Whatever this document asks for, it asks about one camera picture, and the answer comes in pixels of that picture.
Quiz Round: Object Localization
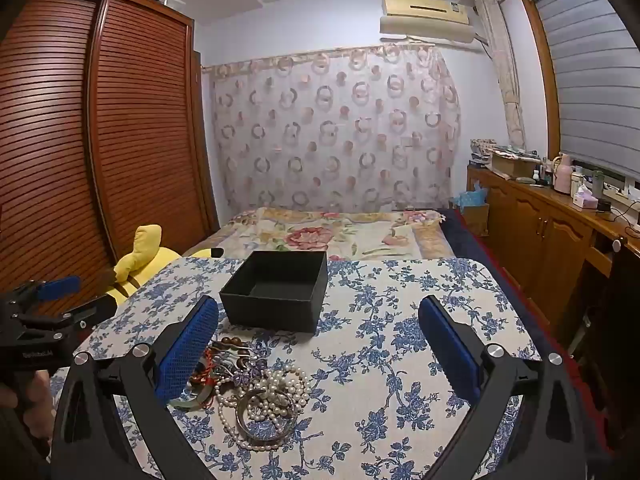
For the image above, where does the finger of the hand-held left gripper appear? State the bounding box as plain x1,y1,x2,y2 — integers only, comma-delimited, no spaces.
10,294,118,333
0,275,82,311

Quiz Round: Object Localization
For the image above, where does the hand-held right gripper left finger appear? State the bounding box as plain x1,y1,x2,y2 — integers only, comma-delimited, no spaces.
50,295,221,480

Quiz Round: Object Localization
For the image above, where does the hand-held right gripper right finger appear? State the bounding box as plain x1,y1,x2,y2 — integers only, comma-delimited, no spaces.
417,295,601,480

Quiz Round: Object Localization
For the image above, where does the brown wooden bead bracelet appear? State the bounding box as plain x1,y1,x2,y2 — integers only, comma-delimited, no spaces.
207,336,256,361

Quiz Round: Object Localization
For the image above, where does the black box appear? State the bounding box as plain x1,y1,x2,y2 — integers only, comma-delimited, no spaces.
219,250,329,335

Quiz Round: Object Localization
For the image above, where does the person's left hand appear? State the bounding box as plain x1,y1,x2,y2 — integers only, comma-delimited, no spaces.
15,369,54,463

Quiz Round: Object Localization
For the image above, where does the green jade bangle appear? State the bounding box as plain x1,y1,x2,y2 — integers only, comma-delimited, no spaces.
172,380,221,412

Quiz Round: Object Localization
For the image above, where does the purple bead ornament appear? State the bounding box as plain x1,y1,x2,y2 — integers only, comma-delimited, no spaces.
234,367,267,387

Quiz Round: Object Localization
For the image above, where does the blue floral tablecloth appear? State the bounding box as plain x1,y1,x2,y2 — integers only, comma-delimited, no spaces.
50,256,543,480

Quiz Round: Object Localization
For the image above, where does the yellow plush toy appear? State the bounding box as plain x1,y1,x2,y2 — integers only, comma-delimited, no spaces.
112,224,226,306

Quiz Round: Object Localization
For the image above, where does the silver bangle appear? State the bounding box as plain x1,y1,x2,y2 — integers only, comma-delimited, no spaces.
235,390,297,443

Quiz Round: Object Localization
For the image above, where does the dark blue bedsheet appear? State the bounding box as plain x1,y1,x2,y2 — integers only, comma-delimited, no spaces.
440,207,586,396

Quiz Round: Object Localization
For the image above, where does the cardboard box with blue paper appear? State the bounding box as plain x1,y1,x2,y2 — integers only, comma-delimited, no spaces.
452,187,491,236

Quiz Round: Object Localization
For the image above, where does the long wooden cabinet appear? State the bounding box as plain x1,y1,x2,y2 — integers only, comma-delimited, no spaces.
466,165,640,331

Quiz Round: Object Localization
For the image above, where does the brown slatted wooden wardrobe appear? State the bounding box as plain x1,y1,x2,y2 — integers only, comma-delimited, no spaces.
0,0,221,306

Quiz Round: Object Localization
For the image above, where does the floral bed blanket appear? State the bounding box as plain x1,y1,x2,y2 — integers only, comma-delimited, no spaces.
182,206,461,262

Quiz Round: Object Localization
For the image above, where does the cardboard box with clutter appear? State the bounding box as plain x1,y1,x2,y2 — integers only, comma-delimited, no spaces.
490,151,537,179

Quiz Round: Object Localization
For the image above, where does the stack of folded cloths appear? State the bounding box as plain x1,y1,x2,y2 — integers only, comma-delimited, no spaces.
469,137,497,167

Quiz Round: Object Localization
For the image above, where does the pink thermos jug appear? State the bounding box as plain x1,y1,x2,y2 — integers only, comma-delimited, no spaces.
552,152,576,195

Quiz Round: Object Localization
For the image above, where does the white power strip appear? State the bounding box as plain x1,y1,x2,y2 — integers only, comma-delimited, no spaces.
602,182,640,202

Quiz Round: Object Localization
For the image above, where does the circle patterned curtain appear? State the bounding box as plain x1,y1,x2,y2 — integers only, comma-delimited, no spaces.
202,44,462,213

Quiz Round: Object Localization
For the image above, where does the tied beige side curtain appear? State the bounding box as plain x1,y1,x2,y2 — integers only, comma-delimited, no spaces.
477,0,526,148

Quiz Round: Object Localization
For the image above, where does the grey window blind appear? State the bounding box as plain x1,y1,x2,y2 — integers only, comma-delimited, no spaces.
527,0,640,181

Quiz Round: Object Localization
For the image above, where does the white air conditioner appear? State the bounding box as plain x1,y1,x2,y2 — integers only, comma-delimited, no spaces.
379,0,476,43

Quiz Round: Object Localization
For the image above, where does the red cord bracelet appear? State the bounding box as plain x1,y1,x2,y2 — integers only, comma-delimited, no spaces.
187,360,221,396

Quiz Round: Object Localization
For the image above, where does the white pearl necklace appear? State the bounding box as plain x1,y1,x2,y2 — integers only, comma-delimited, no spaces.
215,365,311,451

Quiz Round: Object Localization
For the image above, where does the wooden window frame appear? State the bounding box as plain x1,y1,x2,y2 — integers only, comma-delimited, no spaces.
517,0,563,161

